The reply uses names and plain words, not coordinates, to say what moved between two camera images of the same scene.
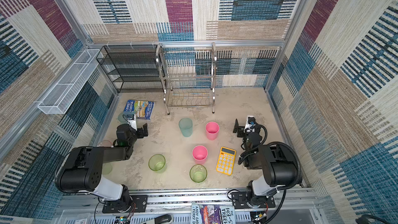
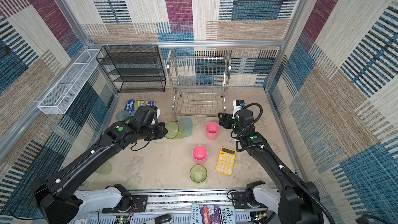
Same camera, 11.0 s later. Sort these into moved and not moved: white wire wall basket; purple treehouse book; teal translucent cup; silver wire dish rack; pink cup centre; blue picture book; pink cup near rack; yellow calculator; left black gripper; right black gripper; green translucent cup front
Moved: left black gripper; right black gripper; silver wire dish rack
Not moved: green translucent cup front; pink cup near rack; yellow calculator; white wire wall basket; pink cup centre; blue picture book; purple treehouse book; teal translucent cup
